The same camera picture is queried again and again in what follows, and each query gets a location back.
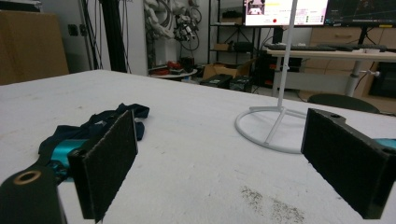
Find black metal shelf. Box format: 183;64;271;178
206;0;262;67

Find white metal stand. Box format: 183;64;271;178
234;0;310;155

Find small round table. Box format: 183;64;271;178
149;60;199;81

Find open cardboard box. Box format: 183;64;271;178
202;59;257;82

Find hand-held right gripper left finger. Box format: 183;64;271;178
67;109;139;224

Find large brown cardboard box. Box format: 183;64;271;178
0;9;70;87

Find black metal post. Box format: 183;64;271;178
100;0;129;74

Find dark navy cloth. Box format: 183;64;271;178
37;103;150;185

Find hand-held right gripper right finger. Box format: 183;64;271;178
300;107;396;220

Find white robot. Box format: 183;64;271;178
143;0;204;70

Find light wooden desk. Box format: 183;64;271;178
264;46;396;98

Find black case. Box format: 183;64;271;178
199;73;233;90
229;75;254;93

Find computer monitor with white screen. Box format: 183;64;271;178
242;0;330;28

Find black keyboard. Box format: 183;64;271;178
264;43;338;52
317;42;389;53

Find computer monitor with dark screen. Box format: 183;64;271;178
323;0;396;29

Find dark chair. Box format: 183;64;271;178
306;93;381;115

